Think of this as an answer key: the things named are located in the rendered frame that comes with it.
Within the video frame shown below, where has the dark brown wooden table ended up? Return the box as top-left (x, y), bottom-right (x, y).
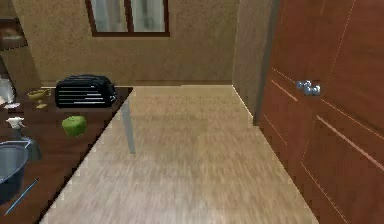
top-left (0, 86), bottom-right (137, 224)

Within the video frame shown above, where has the thin blue grey rod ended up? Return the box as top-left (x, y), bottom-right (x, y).
top-left (3, 177), bottom-right (40, 216)

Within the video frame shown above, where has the reddish brown wooden door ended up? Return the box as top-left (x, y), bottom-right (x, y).
top-left (258, 0), bottom-right (384, 224)

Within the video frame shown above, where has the black toaster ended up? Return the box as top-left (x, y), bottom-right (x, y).
top-left (54, 74), bottom-right (118, 109)

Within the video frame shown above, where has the grey spray bottle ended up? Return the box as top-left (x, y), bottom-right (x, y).
top-left (5, 116), bottom-right (43, 162)

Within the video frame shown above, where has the silver door handle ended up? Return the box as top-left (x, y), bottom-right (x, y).
top-left (296, 79), bottom-right (322, 97)

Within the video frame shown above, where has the brown framed window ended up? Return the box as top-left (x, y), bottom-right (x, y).
top-left (84, 0), bottom-right (171, 38)

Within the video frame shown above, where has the green apple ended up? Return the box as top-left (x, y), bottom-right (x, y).
top-left (61, 115), bottom-right (88, 138)

